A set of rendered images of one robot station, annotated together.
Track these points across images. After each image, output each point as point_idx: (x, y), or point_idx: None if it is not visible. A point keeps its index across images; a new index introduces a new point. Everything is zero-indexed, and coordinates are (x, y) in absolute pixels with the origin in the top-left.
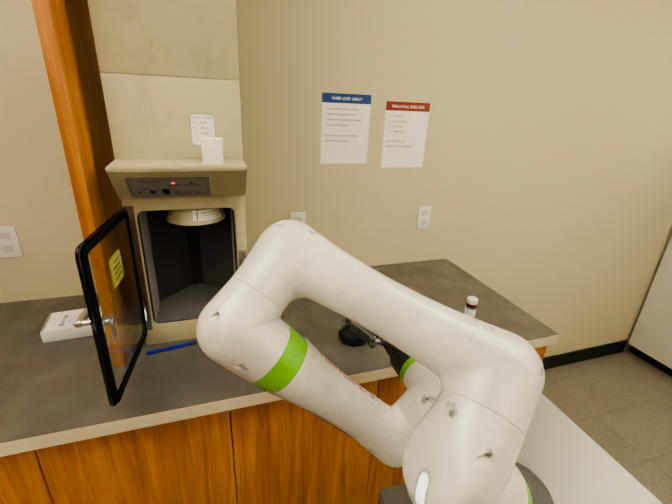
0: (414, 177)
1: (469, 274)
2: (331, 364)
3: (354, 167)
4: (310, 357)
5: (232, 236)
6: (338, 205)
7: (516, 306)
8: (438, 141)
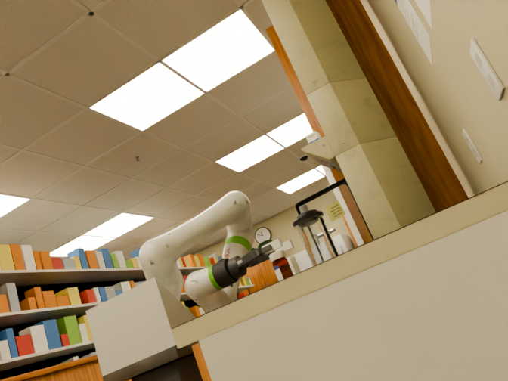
0: (439, 9)
1: (423, 218)
2: (225, 255)
3: (433, 49)
4: (224, 249)
5: None
6: (462, 106)
7: (261, 289)
8: None
